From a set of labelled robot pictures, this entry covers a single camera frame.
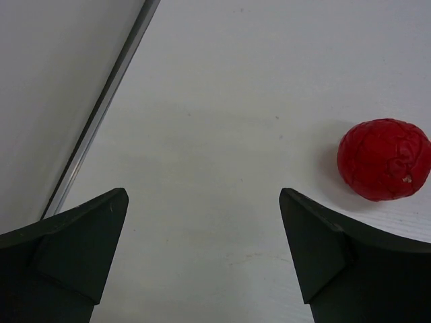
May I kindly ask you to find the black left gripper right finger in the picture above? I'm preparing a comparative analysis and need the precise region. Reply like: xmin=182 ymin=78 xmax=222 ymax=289
xmin=279 ymin=188 xmax=430 ymax=322

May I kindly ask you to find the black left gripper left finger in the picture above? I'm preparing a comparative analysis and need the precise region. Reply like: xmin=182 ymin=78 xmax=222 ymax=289
xmin=1 ymin=188 xmax=129 ymax=322

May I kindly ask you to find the red fake apple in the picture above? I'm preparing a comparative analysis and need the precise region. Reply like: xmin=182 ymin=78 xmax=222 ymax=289
xmin=337 ymin=118 xmax=430 ymax=202

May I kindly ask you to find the aluminium table edge rail left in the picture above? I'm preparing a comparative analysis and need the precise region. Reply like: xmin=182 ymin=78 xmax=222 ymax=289
xmin=40 ymin=0 xmax=160 ymax=220

